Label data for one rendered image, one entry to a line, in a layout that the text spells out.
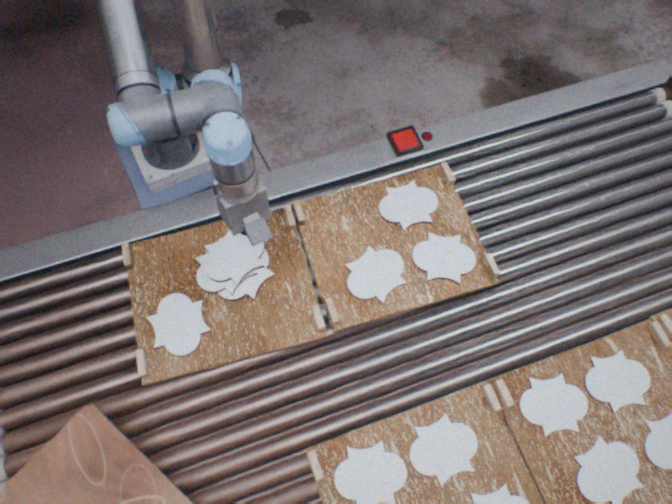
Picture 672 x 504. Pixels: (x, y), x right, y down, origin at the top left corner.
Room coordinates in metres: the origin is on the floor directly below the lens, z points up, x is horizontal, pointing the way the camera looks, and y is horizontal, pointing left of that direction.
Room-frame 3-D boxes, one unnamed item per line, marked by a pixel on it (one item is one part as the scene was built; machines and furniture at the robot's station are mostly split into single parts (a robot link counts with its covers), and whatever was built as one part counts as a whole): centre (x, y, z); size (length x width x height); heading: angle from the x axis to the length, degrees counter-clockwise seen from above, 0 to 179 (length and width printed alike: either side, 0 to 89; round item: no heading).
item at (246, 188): (0.59, 0.19, 1.30); 0.08 x 0.08 x 0.05
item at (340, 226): (0.67, -0.14, 0.93); 0.41 x 0.35 x 0.02; 109
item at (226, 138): (0.60, 0.18, 1.38); 0.09 x 0.08 x 0.11; 18
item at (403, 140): (0.98, -0.17, 0.92); 0.06 x 0.06 x 0.01; 22
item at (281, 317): (0.53, 0.26, 0.93); 0.41 x 0.35 x 0.02; 107
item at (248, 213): (0.57, 0.17, 1.23); 0.12 x 0.09 x 0.16; 33
